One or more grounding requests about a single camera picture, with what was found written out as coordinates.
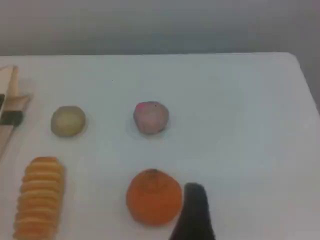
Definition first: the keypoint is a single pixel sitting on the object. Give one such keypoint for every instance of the orange tangerine with stem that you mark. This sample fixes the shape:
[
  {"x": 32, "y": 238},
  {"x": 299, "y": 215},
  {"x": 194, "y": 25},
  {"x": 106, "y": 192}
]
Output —
[{"x": 153, "y": 198}]

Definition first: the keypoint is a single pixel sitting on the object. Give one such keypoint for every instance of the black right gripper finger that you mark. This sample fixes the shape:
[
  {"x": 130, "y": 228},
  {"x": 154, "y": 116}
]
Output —
[{"x": 193, "y": 215}]

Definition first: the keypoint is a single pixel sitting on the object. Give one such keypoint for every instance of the long ridged golden bread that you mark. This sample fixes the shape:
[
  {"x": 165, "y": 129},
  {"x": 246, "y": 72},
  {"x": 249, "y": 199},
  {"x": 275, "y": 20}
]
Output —
[{"x": 40, "y": 197}]

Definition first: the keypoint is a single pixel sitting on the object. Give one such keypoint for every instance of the pale pink peach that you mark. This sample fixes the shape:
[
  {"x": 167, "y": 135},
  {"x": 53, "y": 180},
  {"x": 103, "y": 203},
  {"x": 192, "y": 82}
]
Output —
[{"x": 151, "y": 118}]

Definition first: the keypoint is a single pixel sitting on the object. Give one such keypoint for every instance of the round beige bun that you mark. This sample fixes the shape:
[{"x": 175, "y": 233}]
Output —
[{"x": 68, "y": 121}]

